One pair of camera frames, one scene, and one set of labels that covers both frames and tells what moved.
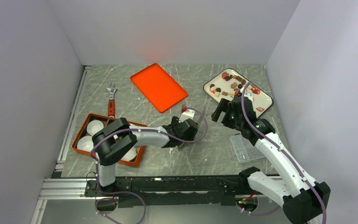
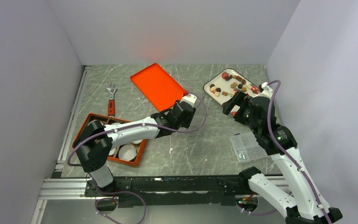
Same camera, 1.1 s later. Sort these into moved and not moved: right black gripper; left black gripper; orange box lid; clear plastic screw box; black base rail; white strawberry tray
Moved: right black gripper; left black gripper
Not moved: black base rail; white strawberry tray; clear plastic screw box; orange box lid
